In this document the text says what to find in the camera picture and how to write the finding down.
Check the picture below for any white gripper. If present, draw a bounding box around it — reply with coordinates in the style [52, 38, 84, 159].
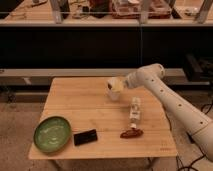
[107, 77, 125, 101]

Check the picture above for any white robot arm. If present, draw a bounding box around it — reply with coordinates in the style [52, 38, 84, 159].
[107, 63, 213, 162]

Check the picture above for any green ceramic bowl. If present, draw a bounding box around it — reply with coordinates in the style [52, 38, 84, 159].
[33, 116, 71, 153]

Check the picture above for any wooden table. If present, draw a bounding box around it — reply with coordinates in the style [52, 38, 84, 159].
[27, 76, 179, 171]

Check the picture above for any brown sausage-shaped object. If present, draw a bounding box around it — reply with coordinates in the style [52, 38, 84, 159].
[120, 129, 143, 138]

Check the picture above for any black rectangular block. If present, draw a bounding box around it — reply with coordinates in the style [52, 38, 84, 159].
[74, 129, 98, 146]

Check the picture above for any black box on right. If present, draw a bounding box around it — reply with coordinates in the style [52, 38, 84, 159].
[183, 54, 213, 82]

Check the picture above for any long workbench shelf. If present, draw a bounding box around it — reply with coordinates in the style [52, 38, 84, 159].
[0, 0, 213, 27]

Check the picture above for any black floor cable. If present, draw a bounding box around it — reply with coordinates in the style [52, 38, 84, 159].
[175, 99, 213, 171]

